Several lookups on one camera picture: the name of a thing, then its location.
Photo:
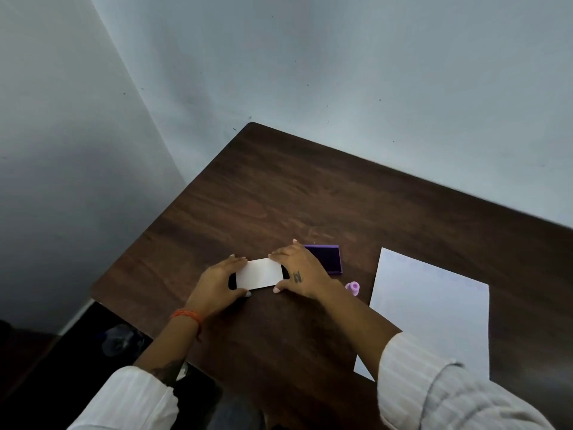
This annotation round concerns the person's right hand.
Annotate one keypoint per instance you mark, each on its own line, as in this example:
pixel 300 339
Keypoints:
pixel 302 273

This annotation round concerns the person's left hand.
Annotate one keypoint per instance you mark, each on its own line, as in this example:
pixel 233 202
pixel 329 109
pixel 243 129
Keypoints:
pixel 214 287

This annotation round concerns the person's left thumb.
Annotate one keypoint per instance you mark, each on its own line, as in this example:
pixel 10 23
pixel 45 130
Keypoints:
pixel 241 292

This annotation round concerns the person's right thumb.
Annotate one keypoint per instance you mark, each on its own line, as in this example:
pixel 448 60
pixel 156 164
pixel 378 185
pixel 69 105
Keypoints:
pixel 280 287

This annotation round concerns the person's right middle finger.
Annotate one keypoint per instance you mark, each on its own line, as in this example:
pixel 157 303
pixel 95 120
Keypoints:
pixel 295 244

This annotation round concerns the person's right forearm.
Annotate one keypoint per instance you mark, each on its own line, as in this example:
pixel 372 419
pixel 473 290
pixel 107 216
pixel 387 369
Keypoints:
pixel 403 353

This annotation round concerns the person's left forearm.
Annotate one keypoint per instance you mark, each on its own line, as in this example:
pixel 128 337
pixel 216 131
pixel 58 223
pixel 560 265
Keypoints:
pixel 152 353

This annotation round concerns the purple ink stamp pad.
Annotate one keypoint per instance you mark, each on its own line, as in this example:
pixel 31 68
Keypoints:
pixel 326 258

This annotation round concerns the dark wooden table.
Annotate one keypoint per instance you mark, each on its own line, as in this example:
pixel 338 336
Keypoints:
pixel 340 246

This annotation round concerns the orange thread wristband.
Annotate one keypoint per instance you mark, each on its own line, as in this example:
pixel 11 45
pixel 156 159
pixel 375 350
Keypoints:
pixel 188 316

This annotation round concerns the white paper sheet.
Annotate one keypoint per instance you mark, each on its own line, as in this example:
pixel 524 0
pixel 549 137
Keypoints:
pixel 429 313

